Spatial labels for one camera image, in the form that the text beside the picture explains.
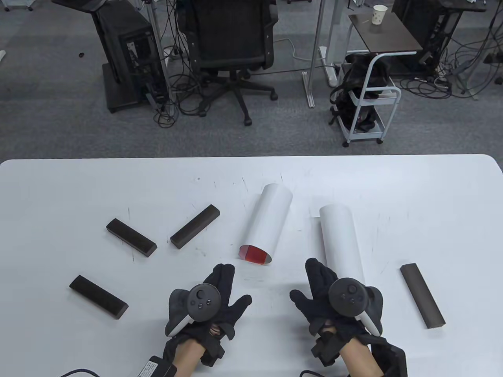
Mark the white desk leg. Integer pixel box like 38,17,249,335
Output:
302,0,327,108
319,0,348,88

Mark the person's right hand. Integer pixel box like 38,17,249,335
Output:
290,258,384,366

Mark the tangle of black floor cables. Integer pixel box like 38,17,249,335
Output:
151,0,207,128
399,24,503,101

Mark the person's left hand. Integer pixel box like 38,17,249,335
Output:
164,264,252,368

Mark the black office chair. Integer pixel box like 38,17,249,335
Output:
176,0,279,126

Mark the black computer tower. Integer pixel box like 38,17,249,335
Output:
92,2,169,114
393,0,462,75

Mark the brown side table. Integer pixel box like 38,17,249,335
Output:
345,13,423,55

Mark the striped cartoon poster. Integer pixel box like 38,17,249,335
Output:
239,183,293,265

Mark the green leaf print poster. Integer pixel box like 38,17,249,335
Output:
312,205,366,285

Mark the grey handheld controller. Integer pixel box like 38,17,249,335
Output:
165,284,221,337
329,278,382,337

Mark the white rolling cart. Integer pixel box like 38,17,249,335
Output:
330,52,402,148

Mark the grey desk leg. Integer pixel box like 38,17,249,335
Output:
146,0,175,116

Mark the black labelled wrist box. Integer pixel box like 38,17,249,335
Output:
138,355,177,377

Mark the black bag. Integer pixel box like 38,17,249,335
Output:
329,54,393,132

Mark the person's right forearm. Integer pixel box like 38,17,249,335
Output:
338,338,384,377

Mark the dark bar paperweight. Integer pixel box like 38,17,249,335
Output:
106,218,158,258
69,275,129,319
400,264,446,329
170,204,220,249

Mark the person's left forearm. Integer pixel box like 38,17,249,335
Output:
171,340,205,377

